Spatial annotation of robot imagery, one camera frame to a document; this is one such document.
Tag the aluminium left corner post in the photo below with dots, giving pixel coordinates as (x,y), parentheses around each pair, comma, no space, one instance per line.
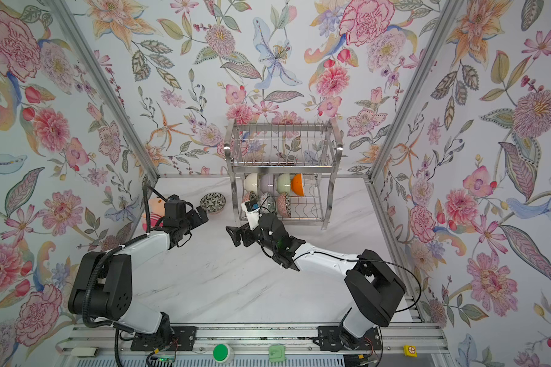
(76,38)

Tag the cream bowl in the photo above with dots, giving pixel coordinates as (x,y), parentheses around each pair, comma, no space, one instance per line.
(251,183)

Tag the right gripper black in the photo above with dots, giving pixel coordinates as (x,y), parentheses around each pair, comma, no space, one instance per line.
(237,236)

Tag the light green square button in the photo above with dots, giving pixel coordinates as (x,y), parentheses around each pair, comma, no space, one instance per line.
(276,353)

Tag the purple bowl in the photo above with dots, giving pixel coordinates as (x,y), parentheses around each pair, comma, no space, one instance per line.
(267,184)

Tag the orange white bowl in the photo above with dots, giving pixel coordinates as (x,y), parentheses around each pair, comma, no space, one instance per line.
(297,185)

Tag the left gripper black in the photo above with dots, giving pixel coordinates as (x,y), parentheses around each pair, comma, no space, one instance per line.
(196,219)

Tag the pink plush doll toy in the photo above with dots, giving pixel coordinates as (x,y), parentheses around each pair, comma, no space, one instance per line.
(156,211)

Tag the aluminium right corner post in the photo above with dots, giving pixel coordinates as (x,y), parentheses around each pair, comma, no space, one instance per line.
(444,22)

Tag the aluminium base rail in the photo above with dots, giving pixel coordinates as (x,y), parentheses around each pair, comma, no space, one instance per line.
(250,343)

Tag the green bowl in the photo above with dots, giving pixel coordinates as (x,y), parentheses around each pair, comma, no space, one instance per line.
(283,183)

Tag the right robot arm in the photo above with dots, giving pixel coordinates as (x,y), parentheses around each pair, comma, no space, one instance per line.
(375,288)

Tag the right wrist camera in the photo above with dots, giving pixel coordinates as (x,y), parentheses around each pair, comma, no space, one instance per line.
(251,209)

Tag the aluminium corner post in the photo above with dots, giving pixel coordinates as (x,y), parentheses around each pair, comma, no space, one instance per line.
(444,22)
(76,38)

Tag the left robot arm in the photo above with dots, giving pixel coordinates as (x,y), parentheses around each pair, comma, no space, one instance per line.
(102,293)

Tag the stainless steel dish rack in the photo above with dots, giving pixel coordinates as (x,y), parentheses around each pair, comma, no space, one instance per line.
(313,148)

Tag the green round button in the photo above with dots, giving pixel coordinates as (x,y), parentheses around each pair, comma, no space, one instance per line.
(223,354)

